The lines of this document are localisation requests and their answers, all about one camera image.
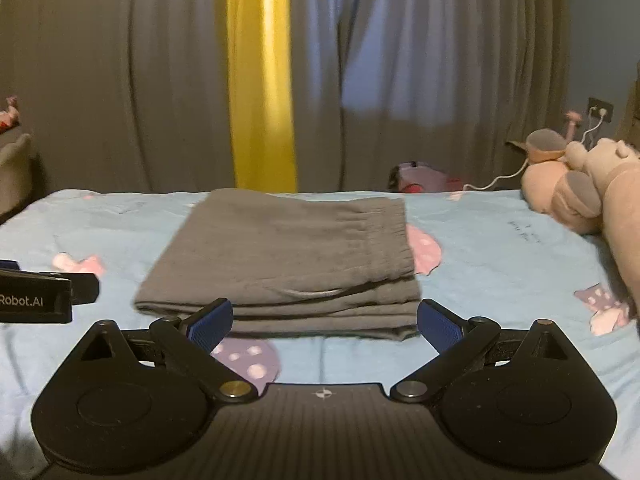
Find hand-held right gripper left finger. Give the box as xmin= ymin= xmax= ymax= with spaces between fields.
xmin=77 ymin=297 xmax=258 ymax=404

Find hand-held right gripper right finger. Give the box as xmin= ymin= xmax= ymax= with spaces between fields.
xmin=390 ymin=298 xmax=572 ymax=404

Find grey pants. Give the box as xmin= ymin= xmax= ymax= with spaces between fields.
xmin=132 ymin=188 xmax=422 ymax=343

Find light blue printed bed sheet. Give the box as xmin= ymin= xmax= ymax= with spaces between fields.
xmin=0 ymin=187 xmax=640 ymax=480

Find grey cushion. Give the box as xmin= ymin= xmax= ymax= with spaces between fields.
xmin=0 ymin=133 xmax=47 ymax=223

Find pink and black bag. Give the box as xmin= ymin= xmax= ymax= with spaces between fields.
xmin=388 ymin=160 xmax=465 ymax=195

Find small pink stuffed toy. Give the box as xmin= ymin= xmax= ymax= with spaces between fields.
xmin=0 ymin=94 xmax=22 ymax=135

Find pink and grey plush toy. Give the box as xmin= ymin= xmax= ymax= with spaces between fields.
xmin=520 ymin=129 xmax=640 ymax=322

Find grey curtain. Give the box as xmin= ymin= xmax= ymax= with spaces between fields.
xmin=0 ymin=0 xmax=573 ymax=195

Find small pink figure toy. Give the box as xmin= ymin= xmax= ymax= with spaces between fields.
xmin=564 ymin=109 xmax=585 ymax=140

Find yellow curtain panel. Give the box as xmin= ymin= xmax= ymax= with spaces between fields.
xmin=223 ymin=0 xmax=300 ymax=193

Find white charging cable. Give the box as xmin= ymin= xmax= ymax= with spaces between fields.
xmin=462 ymin=106 xmax=609 ymax=192

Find wall socket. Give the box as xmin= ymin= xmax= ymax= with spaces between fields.
xmin=587 ymin=97 xmax=615 ymax=122

